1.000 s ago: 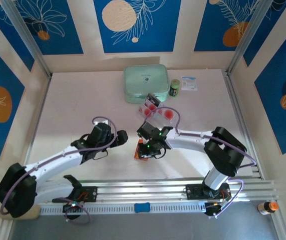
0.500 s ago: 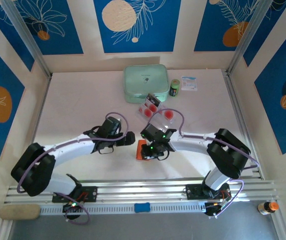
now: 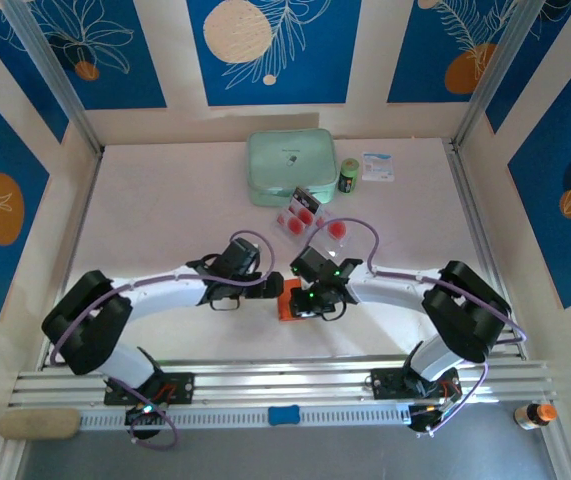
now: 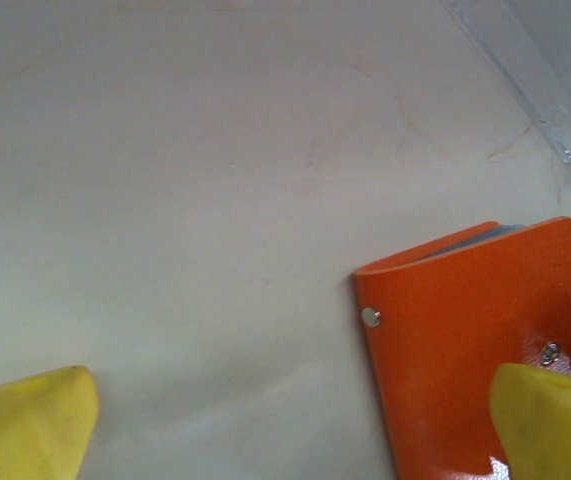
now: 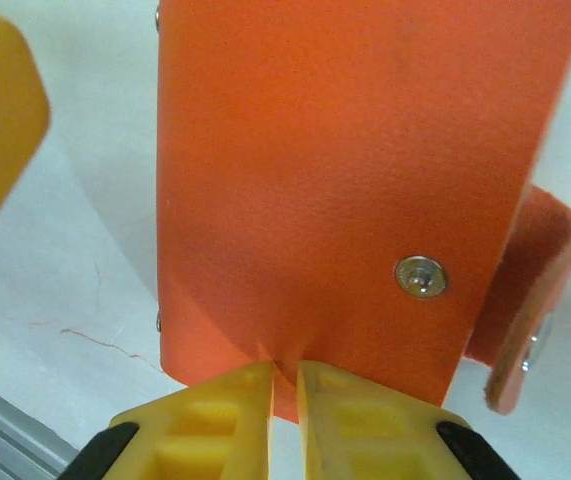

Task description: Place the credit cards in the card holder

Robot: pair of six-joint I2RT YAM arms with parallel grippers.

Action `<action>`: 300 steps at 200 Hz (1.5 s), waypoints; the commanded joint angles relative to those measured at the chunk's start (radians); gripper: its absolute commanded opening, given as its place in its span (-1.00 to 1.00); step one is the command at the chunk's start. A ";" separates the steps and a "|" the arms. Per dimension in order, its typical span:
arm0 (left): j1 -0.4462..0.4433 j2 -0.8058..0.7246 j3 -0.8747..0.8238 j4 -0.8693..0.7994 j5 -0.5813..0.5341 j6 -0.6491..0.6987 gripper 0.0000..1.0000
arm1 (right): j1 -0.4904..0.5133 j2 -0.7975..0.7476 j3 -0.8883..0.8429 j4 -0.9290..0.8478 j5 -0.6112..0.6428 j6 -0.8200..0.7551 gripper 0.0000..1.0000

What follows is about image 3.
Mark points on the orange leather card holder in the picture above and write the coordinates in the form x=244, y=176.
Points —
x=285, y=305

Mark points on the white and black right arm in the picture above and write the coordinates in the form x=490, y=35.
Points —
x=395, y=295

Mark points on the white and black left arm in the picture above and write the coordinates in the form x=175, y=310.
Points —
x=165, y=295

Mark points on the credit card with red circle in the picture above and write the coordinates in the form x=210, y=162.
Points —
x=294, y=227
x=337, y=229
x=305, y=216

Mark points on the black credit card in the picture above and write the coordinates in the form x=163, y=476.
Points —
x=307, y=197

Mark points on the blue bone-shaped clip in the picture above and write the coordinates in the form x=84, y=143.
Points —
x=283, y=415

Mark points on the mint green zip pouch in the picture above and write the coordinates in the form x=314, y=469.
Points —
x=290, y=165

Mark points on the white and blue packet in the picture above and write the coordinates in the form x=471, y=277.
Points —
x=379, y=167

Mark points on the beige foam block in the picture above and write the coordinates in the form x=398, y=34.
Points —
x=40, y=424

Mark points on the brown bottle orange cap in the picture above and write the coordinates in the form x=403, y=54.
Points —
x=535, y=416

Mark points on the aluminium rail beam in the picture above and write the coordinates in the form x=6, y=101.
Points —
x=285, y=380

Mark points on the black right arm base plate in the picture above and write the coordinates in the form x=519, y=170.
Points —
x=385, y=382

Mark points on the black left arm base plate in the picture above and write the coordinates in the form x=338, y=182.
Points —
x=180, y=387

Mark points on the aluminium table side rail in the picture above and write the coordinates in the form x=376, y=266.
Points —
x=79, y=225
x=474, y=210

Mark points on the aluminium frame post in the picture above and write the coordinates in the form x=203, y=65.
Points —
x=54, y=75
x=495, y=75

